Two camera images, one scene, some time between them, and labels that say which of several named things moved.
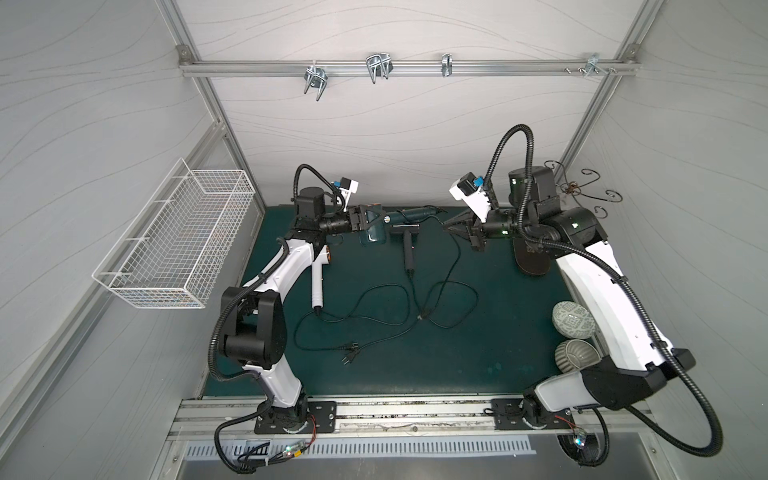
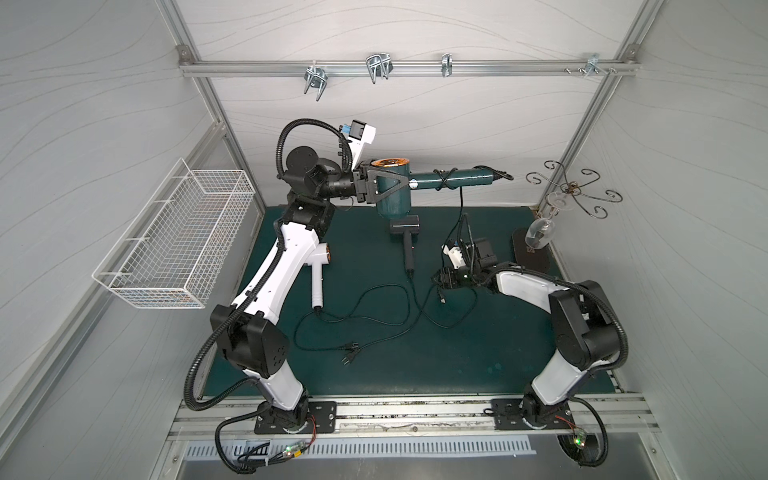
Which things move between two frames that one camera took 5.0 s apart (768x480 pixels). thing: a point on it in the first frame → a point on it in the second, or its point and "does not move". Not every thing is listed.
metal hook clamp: x=316 y=77 does not move
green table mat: x=421 y=306 does not move
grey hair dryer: x=408 y=231 does not move
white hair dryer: x=317 y=277 does not move
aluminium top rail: x=405 y=67 does not move
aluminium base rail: x=205 y=418 does not move
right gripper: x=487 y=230 → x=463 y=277
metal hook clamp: x=593 y=63 does not move
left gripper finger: x=368 y=225 → x=373 y=196
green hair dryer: x=377 y=218 → x=398 y=205
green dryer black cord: x=450 y=272 → x=453 y=177
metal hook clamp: x=379 y=65 does not move
